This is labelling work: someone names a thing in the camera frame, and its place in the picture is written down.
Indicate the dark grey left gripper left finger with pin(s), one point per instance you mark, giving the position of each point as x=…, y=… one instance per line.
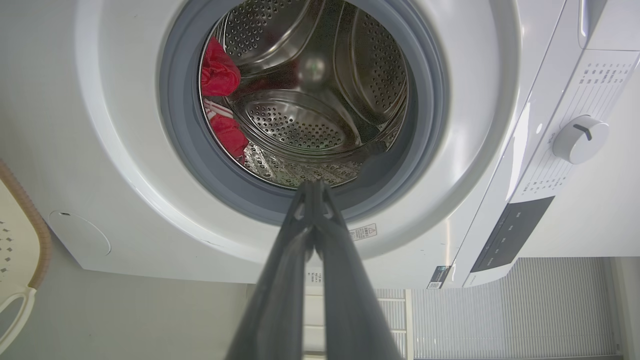
x=280, y=300

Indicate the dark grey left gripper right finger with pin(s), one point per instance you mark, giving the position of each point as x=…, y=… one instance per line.
x=350, y=300

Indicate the red garment with white stripes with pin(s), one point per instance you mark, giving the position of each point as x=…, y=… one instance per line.
x=220, y=75

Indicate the black washer display panel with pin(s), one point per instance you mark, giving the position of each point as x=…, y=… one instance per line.
x=510, y=235

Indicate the stainless steel washing machine drum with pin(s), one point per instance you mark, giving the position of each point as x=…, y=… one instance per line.
x=300, y=120

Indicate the beige perforated laundry basket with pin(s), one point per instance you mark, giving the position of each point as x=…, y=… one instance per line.
x=20, y=240

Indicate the small text sticker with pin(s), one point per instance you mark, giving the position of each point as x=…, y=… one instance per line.
x=315, y=275

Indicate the grey warning sticker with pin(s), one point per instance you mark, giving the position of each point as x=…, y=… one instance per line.
x=363, y=232

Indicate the dark QR code sticker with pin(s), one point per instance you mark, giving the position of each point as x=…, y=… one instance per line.
x=438, y=278

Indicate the grey rubber door gasket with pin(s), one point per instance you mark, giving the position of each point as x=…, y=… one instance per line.
x=180, y=125

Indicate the round white filter cover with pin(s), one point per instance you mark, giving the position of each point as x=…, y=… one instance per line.
x=80, y=234

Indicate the white front-loading washing machine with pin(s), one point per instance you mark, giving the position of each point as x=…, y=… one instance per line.
x=125, y=150

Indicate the white program dial knob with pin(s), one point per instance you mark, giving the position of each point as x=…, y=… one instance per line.
x=580, y=140

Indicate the white detergent drawer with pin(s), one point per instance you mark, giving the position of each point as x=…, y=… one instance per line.
x=610, y=25

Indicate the grey ribbed wall panel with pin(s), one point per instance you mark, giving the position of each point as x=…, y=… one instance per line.
x=510, y=310

